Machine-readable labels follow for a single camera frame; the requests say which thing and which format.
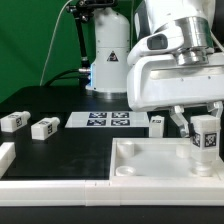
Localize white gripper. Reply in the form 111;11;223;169
127;53;224;138

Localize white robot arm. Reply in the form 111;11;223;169
87;0;224;137

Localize white marker sheet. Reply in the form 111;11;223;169
65;111;149;128

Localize white square tabletop part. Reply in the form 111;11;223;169
109;137;224;182

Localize black cables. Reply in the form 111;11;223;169
43;68;92;88

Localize black camera stand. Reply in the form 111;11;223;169
65;0;118;70

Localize white cable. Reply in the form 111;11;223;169
39;0;73;87

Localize white U-shaped fence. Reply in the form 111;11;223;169
0;141;224;207

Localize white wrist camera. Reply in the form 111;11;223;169
127;26;182;66

